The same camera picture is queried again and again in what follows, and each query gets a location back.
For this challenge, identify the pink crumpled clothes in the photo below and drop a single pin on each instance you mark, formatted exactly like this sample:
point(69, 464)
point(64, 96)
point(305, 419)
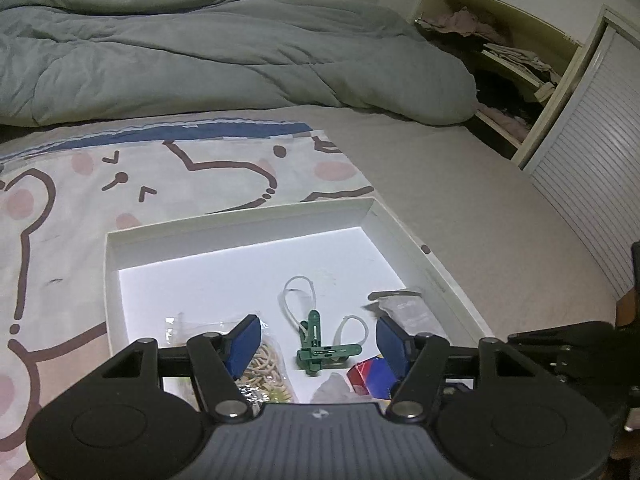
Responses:
point(460, 25)

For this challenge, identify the grey packet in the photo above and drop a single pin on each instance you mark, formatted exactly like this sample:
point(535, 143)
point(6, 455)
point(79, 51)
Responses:
point(415, 312)

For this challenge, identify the grey-green duvet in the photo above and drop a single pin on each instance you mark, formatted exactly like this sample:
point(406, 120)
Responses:
point(200, 50)

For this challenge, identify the printed bear blanket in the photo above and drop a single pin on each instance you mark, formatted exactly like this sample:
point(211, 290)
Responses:
point(75, 210)

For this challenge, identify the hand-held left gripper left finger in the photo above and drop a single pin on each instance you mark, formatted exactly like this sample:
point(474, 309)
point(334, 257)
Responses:
point(242, 345)

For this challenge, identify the colourful playing card box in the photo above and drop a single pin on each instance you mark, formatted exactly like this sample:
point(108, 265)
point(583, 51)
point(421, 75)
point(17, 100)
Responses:
point(370, 375)

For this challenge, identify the pink folded clothes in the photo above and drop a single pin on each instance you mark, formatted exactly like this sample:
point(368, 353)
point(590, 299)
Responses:
point(505, 125)

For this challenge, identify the white cardboard box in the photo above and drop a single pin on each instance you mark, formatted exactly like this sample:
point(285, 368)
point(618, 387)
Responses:
point(225, 280)

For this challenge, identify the green clip with white loop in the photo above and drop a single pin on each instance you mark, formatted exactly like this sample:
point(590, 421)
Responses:
point(340, 349)
point(313, 330)

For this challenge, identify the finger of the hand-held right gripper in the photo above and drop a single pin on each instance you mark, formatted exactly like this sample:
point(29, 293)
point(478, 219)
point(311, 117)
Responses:
point(550, 335)
point(590, 365)

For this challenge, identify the cream open shelf unit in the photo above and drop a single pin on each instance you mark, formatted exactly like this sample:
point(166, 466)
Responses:
point(505, 7)

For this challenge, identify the beige folded clothes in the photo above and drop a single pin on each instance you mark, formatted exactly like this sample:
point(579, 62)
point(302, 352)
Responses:
point(520, 57)

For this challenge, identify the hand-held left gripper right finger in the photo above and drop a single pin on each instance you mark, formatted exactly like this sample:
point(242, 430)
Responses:
point(392, 347)

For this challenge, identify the white louvered door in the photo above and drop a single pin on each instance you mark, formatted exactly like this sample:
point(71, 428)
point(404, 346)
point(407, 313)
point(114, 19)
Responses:
point(590, 160)

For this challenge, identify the dark clothes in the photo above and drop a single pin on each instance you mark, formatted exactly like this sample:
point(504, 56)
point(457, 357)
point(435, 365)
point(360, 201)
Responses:
point(505, 90)

